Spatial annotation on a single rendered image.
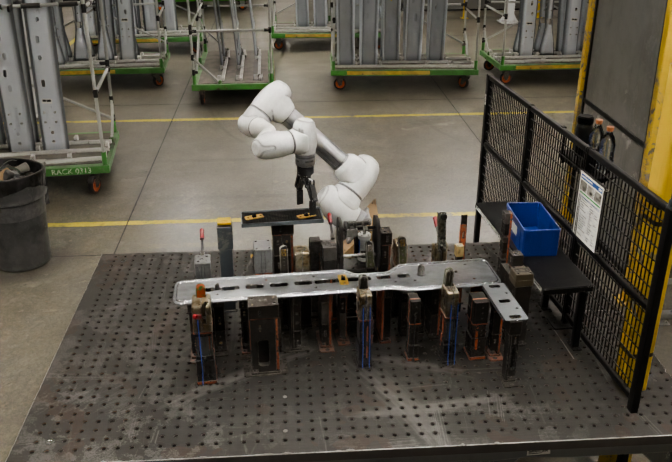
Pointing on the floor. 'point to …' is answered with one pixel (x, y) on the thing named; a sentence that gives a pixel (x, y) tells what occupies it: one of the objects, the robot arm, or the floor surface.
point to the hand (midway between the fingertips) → (306, 207)
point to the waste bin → (23, 215)
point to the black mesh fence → (574, 236)
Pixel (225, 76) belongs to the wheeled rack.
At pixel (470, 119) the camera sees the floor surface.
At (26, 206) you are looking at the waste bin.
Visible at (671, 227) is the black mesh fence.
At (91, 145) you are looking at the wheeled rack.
